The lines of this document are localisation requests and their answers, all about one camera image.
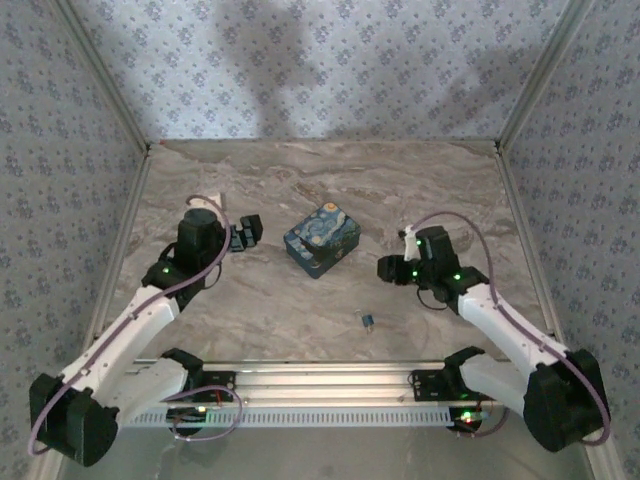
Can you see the small blue padlock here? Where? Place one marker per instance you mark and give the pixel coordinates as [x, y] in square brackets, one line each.
[368, 320]

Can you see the starry night print tin box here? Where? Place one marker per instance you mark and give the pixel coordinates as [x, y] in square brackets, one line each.
[322, 240]

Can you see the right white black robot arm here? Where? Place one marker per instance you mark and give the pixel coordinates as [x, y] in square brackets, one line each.
[505, 322]

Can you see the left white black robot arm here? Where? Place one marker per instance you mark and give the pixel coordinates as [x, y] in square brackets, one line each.
[125, 325]

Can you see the aluminium profile beam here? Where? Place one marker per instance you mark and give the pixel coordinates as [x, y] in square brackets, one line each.
[325, 382]

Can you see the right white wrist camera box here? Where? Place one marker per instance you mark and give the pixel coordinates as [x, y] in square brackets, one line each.
[410, 242]

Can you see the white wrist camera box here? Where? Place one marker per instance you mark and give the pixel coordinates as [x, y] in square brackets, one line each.
[210, 201]
[410, 242]

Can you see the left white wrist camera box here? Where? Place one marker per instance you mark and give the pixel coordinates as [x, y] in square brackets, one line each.
[210, 201]

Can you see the aluminium table side rail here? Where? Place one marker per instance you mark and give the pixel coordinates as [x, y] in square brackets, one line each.
[520, 225]
[131, 210]

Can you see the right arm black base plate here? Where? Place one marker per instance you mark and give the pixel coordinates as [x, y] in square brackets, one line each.
[430, 387]

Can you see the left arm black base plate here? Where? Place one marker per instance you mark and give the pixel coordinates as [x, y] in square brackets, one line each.
[220, 390]

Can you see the aluminium frame post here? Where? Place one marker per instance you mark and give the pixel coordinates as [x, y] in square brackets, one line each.
[100, 75]
[545, 75]

